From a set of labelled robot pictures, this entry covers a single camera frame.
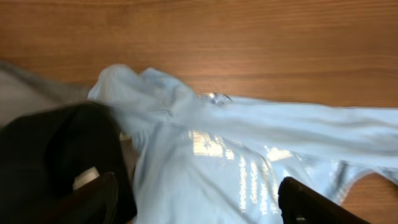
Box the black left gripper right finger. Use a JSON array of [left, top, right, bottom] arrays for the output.
[[278, 177, 369, 224]]

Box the light blue printed t-shirt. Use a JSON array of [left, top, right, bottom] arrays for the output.
[[88, 65, 397, 223]]

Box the grey folded garment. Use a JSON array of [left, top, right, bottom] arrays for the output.
[[1, 61, 90, 127]]

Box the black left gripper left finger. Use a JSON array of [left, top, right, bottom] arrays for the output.
[[40, 172, 119, 224]]

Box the black folded garment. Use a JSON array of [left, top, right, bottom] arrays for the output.
[[1, 103, 137, 223]]

